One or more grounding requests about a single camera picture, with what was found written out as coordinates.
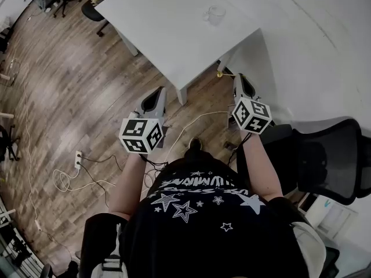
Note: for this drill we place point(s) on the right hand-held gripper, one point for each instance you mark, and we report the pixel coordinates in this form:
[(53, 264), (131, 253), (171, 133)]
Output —
[(250, 116)]

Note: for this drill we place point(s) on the person's left forearm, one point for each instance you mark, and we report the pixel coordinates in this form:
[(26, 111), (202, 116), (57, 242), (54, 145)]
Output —
[(127, 184)]

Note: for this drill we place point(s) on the white table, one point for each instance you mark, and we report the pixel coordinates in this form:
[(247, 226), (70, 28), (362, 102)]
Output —
[(174, 25)]

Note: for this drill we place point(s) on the clear glass cup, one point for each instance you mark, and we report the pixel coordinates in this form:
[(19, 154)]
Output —
[(214, 14)]

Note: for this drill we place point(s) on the white storage box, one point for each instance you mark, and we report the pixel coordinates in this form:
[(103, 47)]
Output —
[(330, 216)]

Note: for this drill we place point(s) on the white power strip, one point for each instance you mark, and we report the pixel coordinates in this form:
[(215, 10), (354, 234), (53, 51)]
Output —
[(78, 158)]

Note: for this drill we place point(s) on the cream fabric bag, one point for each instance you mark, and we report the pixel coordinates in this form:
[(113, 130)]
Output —
[(310, 248)]

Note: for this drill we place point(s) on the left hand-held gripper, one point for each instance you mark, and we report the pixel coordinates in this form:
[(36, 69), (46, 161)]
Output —
[(136, 135)]

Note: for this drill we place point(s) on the black star print shirt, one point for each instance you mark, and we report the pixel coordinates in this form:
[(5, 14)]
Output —
[(203, 230)]

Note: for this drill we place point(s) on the person's right forearm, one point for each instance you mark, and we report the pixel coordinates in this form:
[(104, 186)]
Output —
[(261, 166)]

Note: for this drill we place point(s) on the black chair base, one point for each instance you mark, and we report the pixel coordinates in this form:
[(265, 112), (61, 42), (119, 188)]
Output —
[(10, 143)]

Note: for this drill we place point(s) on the golden spoon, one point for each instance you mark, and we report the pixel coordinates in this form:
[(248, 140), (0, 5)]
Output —
[(219, 74)]

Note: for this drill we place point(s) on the black mesh office chair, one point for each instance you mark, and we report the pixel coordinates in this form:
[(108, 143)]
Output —
[(327, 161)]

